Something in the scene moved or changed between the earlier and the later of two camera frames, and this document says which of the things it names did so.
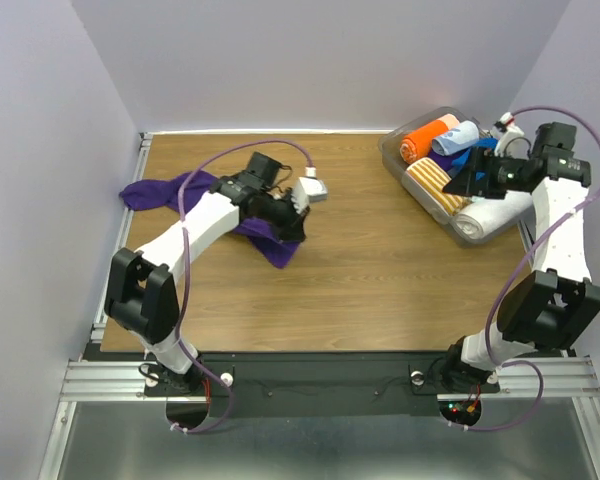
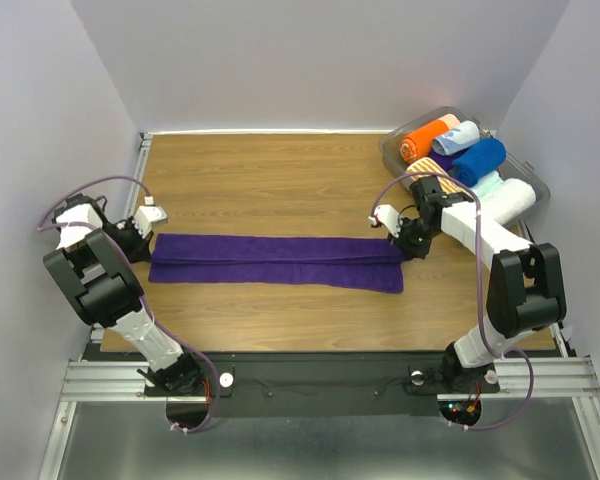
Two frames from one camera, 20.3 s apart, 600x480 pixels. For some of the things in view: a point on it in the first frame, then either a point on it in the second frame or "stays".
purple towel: [165, 195] -> [348, 264]
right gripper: [463, 182] -> [409, 250]
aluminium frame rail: [120, 381] stays
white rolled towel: [484, 215] stays
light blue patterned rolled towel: [459, 136] stays
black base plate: [315, 384] stays
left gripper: [293, 230] -> [141, 249]
